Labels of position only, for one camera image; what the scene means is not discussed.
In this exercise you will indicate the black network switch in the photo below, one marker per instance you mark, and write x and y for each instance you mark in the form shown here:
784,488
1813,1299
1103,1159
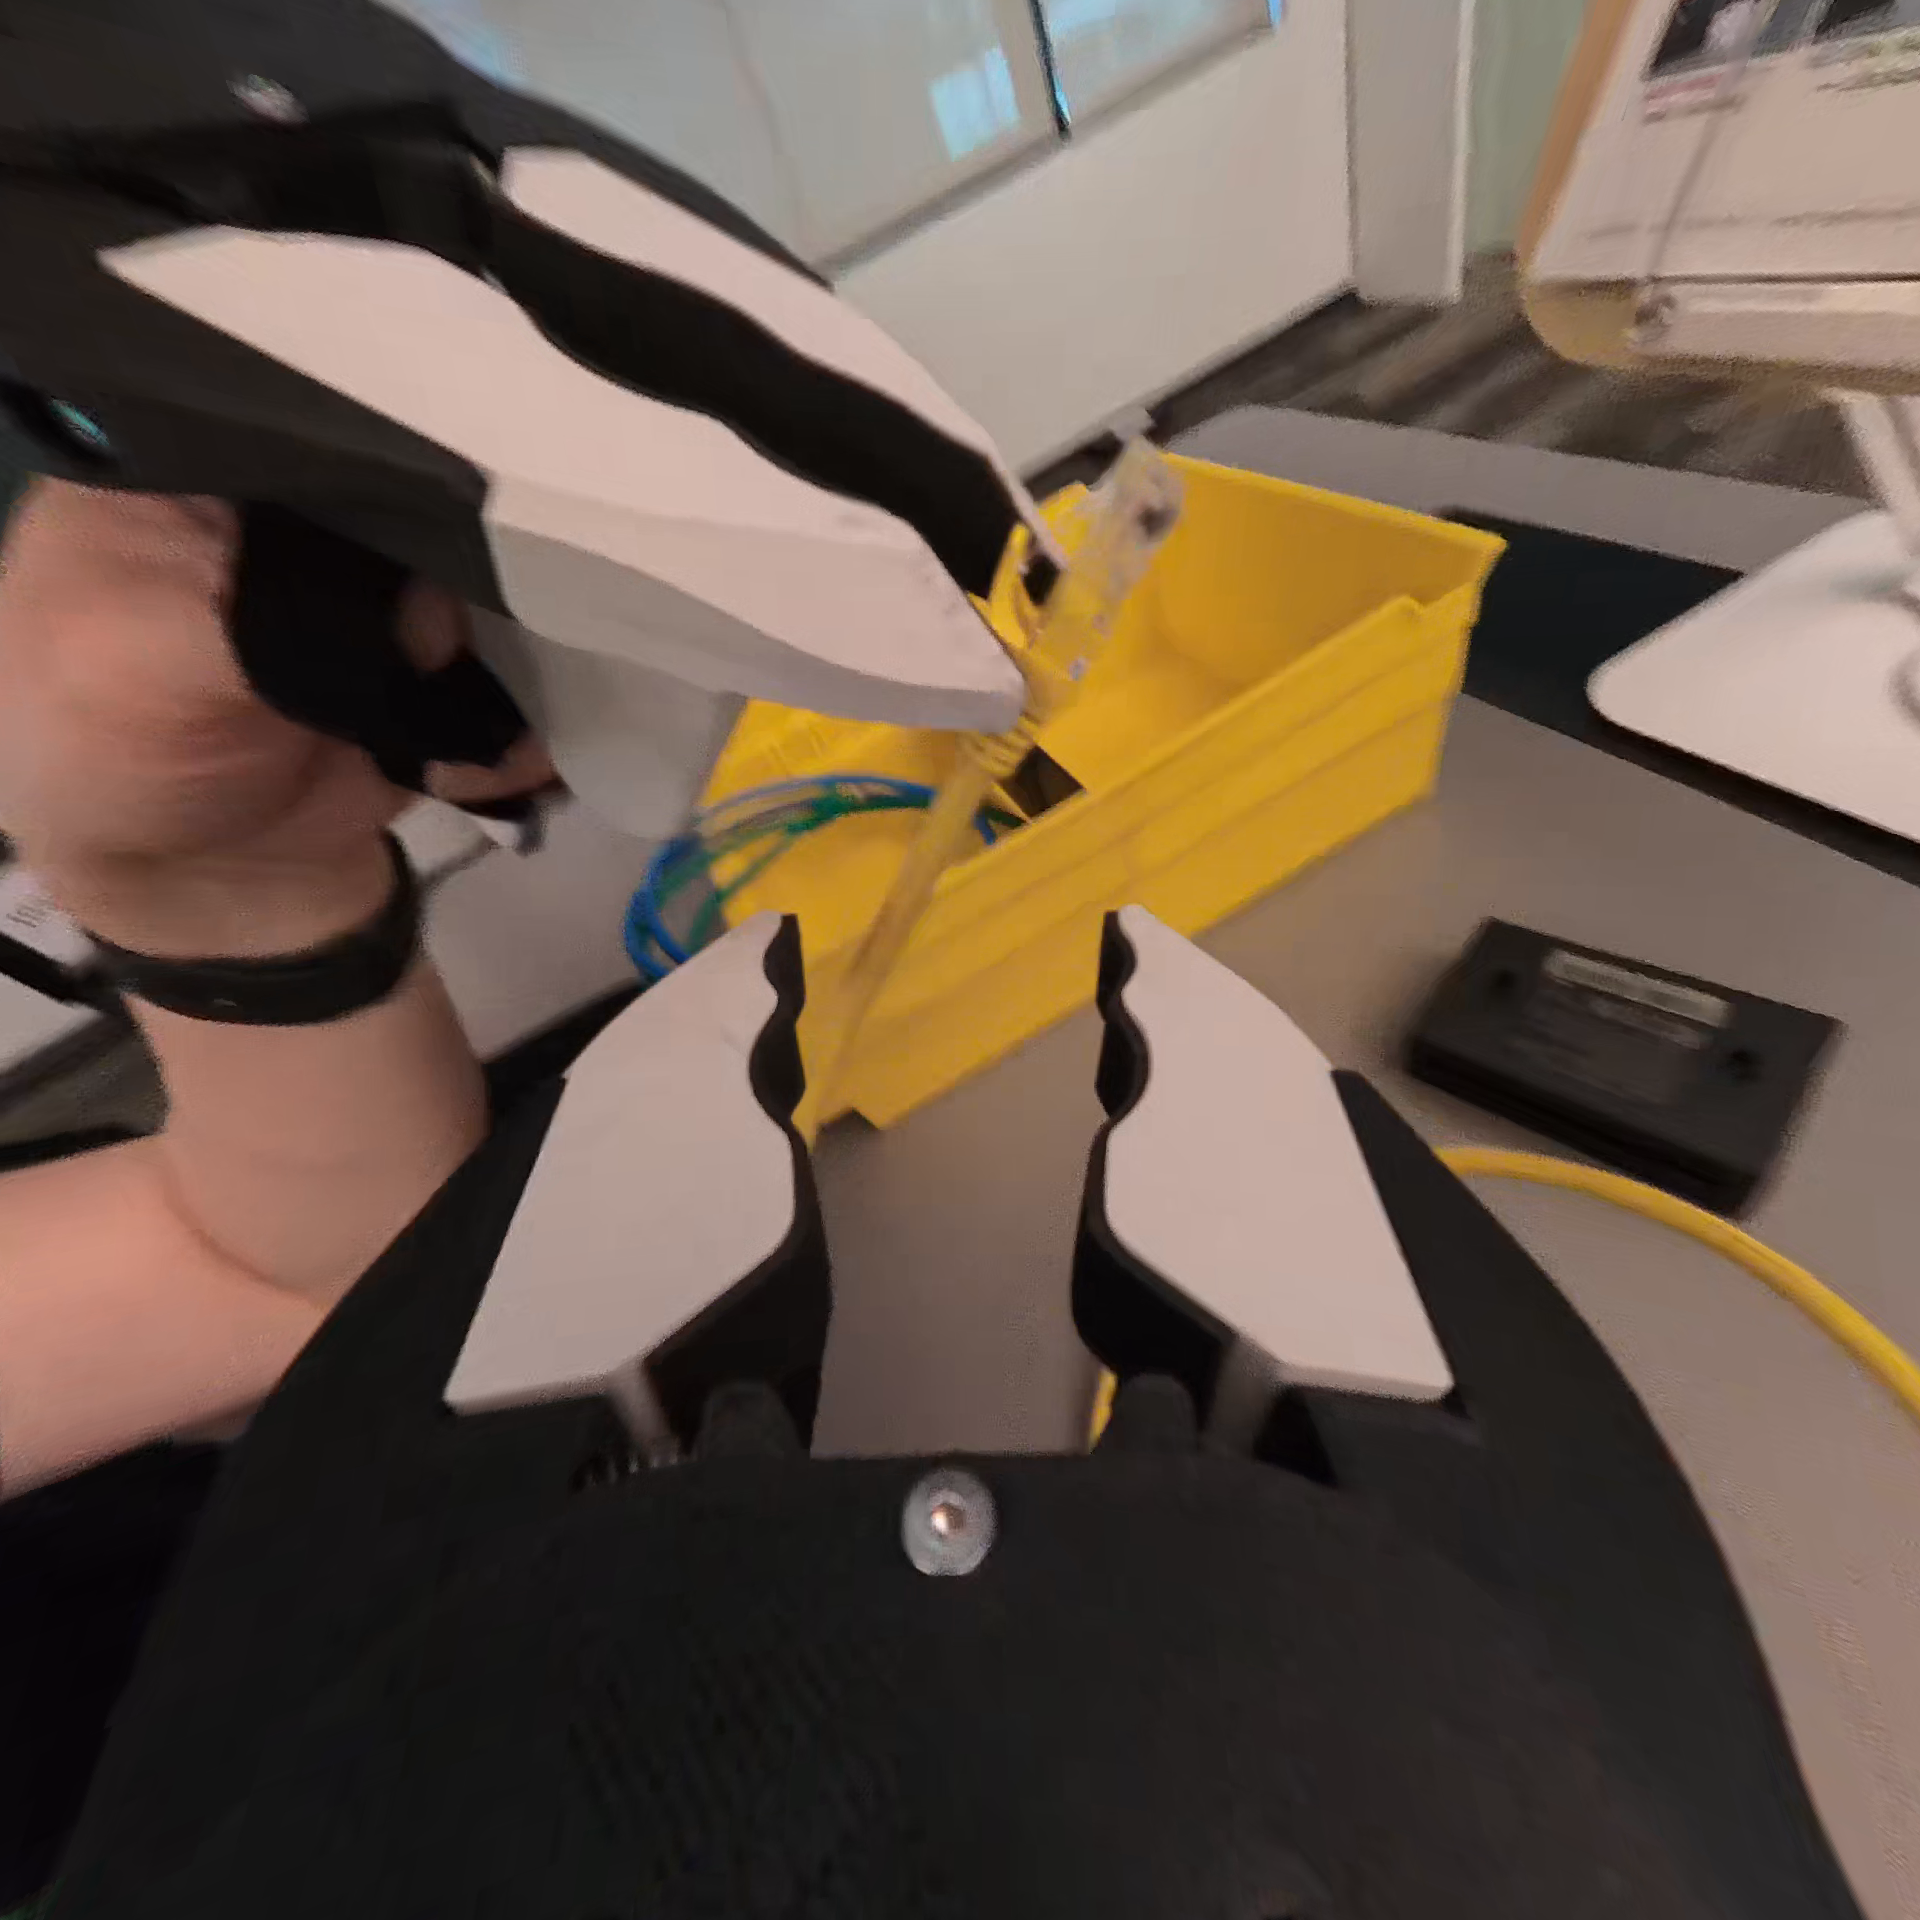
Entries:
1621,1049

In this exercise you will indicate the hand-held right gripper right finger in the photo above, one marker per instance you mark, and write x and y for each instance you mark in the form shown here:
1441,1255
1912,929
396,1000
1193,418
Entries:
1261,1215

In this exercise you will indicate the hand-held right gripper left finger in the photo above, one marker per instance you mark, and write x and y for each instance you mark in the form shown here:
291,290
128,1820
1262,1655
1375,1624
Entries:
645,1201

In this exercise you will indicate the black wristband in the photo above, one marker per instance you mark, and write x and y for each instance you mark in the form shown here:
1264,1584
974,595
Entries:
271,984

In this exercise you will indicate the person's left hand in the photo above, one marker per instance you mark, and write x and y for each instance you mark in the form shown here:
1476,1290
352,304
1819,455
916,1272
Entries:
120,721

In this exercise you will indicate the person's left forearm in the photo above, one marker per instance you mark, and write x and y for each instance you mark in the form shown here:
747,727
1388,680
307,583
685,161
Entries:
225,1201

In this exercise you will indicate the yellow plastic bin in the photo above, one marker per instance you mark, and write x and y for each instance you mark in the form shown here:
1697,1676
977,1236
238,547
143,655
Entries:
1276,675

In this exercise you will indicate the black bin divider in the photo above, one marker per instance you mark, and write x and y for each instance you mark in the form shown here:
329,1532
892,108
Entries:
1043,781

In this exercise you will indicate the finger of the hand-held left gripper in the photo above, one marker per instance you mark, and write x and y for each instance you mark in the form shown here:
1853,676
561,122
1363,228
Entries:
676,569
721,264

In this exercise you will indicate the instruction sheet on board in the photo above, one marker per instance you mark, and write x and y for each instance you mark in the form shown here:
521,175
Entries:
1560,300

